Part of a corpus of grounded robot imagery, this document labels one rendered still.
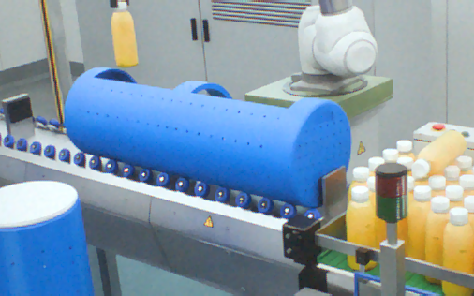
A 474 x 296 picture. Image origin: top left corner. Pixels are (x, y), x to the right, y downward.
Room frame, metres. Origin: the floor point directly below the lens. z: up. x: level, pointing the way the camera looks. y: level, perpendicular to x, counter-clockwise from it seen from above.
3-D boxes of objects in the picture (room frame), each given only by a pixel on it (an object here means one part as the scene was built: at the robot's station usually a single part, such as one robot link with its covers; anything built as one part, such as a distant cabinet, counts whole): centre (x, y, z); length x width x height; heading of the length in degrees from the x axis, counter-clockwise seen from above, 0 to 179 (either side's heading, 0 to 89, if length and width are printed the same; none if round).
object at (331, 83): (2.80, -0.28, 1.09); 0.22 x 0.18 x 0.06; 52
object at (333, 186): (2.04, -0.23, 0.99); 0.10 x 0.02 x 0.12; 139
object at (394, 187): (1.51, -0.28, 1.23); 0.06 x 0.06 x 0.04
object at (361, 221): (1.80, -0.26, 0.99); 0.07 x 0.07 x 0.18
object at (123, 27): (2.59, 0.34, 1.33); 0.07 x 0.07 x 0.18
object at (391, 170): (1.51, -0.28, 1.18); 0.06 x 0.06 x 0.16
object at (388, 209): (1.51, -0.28, 1.18); 0.06 x 0.06 x 0.05
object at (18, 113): (2.91, 0.78, 1.00); 0.10 x 0.04 x 0.15; 139
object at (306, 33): (2.78, -0.30, 1.23); 0.18 x 0.16 x 0.22; 15
